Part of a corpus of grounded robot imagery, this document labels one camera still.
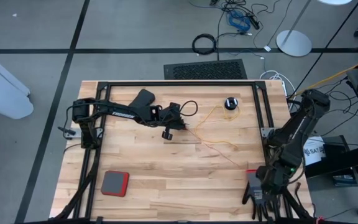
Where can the red clamp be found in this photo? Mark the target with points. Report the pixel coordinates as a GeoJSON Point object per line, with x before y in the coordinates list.
{"type": "Point", "coordinates": [319, 220]}

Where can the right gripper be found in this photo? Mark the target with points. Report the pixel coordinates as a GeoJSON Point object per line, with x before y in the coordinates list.
{"type": "Point", "coordinates": [272, 180]}

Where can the black fabric pouch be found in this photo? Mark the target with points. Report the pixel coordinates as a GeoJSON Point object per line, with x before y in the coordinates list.
{"type": "Point", "coordinates": [144, 96]}

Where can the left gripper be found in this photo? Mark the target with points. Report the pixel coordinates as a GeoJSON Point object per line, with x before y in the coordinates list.
{"type": "Point", "coordinates": [174, 121]}

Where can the grey and black work glove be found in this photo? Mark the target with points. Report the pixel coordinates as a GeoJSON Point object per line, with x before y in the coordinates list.
{"type": "Point", "coordinates": [253, 186]}

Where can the small white adapter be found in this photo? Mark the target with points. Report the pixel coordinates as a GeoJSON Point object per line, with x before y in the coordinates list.
{"type": "Point", "coordinates": [267, 48]}

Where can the blue box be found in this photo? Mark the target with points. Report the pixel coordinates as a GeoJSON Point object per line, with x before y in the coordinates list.
{"type": "Point", "coordinates": [345, 181]}

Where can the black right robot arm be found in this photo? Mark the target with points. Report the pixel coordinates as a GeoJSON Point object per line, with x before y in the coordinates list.
{"type": "Point", "coordinates": [294, 130]}

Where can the thin black slanted pole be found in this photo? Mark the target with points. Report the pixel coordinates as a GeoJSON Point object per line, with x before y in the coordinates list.
{"type": "Point", "coordinates": [326, 48]}

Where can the black side cart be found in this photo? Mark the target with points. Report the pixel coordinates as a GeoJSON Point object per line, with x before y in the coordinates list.
{"type": "Point", "coordinates": [353, 158]}

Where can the black aluminium table frame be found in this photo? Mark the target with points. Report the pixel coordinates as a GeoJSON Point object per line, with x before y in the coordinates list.
{"type": "Point", "coordinates": [182, 83]}

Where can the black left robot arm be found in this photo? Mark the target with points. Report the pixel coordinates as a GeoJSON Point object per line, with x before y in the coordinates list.
{"type": "Point", "coordinates": [123, 113]}

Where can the black power strip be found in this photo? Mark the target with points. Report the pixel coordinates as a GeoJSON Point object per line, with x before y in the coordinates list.
{"type": "Point", "coordinates": [254, 22]}

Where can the white labelled box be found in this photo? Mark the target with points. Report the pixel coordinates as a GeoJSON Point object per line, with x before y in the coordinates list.
{"type": "Point", "coordinates": [314, 154]}

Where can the white plastic bin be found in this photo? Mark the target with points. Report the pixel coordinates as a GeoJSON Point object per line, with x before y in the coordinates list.
{"type": "Point", "coordinates": [2, 93]}

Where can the grey pad with red edge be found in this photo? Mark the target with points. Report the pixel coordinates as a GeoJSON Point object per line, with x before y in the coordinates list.
{"type": "Point", "coordinates": [115, 183]}

